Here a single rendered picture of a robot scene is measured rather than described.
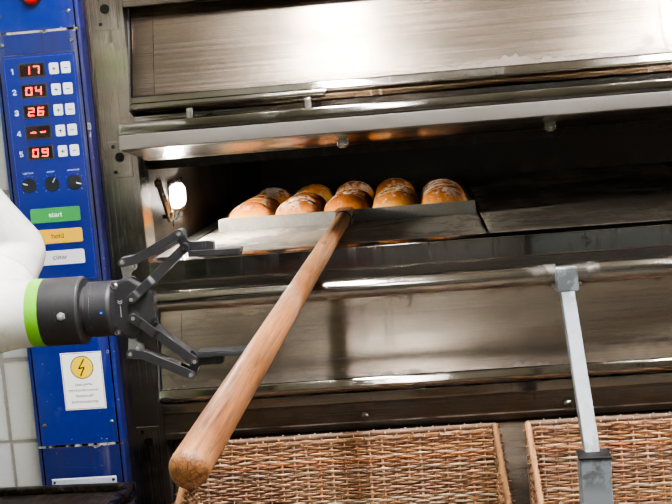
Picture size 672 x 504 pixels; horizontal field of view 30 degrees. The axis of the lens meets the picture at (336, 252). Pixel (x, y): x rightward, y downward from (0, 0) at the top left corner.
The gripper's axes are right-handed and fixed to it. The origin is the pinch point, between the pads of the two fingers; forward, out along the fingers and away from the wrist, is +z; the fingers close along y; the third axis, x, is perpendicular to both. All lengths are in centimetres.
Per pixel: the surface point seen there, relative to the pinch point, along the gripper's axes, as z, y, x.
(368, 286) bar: 16.6, 1.7, -18.0
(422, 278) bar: 24.6, 1.1, -18.3
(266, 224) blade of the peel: -9, -2, -100
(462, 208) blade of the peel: 33, -2, -100
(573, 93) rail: 50, -24, -41
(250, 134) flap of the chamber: -2.3, -21.5, -40.3
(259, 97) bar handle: -1, -27, -45
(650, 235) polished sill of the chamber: 64, 1, -56
